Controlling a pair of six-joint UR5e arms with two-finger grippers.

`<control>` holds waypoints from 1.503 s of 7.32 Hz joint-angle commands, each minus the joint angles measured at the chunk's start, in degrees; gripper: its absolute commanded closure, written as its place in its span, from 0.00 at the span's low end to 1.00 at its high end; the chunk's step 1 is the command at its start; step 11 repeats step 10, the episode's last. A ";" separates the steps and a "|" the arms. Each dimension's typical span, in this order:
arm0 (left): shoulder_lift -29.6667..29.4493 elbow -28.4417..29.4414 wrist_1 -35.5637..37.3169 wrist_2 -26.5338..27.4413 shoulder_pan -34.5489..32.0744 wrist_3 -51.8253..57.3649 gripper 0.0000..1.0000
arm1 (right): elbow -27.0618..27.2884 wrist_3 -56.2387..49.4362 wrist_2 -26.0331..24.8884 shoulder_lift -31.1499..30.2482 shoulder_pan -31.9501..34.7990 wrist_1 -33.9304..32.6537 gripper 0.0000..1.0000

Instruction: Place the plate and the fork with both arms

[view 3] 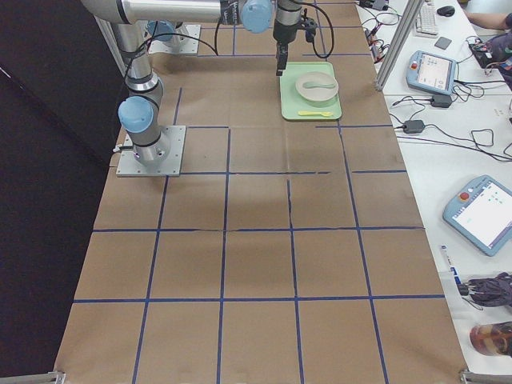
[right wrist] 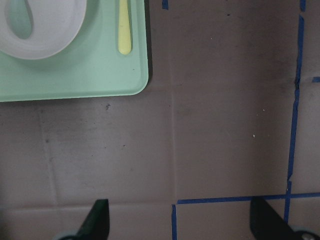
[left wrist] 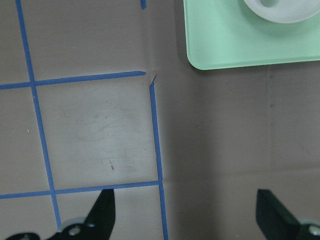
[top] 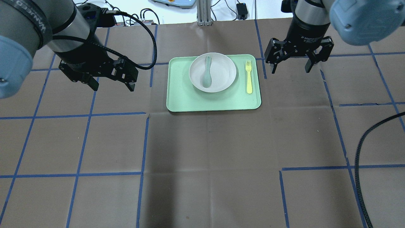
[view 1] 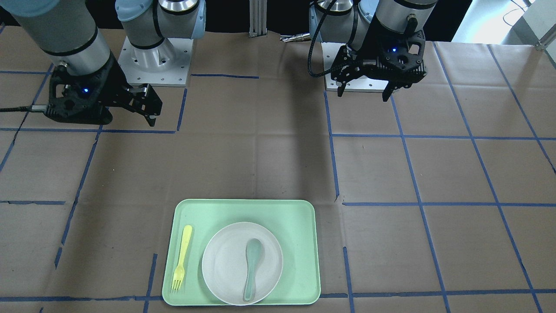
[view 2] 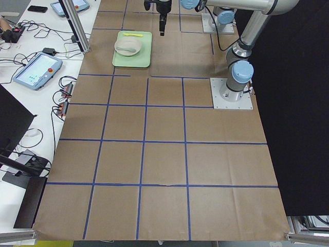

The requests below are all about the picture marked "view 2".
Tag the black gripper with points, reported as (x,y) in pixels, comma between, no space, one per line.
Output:
(163,6)

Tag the yellow plastic fork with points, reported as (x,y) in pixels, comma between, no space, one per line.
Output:
(133,34)

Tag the white round plate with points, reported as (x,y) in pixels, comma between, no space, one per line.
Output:
(128,42)

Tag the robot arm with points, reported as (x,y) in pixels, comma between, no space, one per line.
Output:
(240,70)
(223,16)

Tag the light green tray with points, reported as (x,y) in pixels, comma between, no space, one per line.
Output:
(141,59)

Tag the black power adapter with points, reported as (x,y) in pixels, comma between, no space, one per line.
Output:
(49,51)

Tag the black smartphone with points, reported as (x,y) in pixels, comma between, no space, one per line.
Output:
(38,9)

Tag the brown paper table cover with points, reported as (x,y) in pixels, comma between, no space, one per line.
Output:
(143,155)

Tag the near teach pendant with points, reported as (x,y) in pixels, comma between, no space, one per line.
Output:
(38,71)

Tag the black monitor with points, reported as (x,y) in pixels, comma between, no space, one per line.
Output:
(26,170)

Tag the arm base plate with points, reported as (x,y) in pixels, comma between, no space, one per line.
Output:
(209,26)
(225,99)

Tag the aluminium frame post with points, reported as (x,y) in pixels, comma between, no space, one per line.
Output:
(75,24)

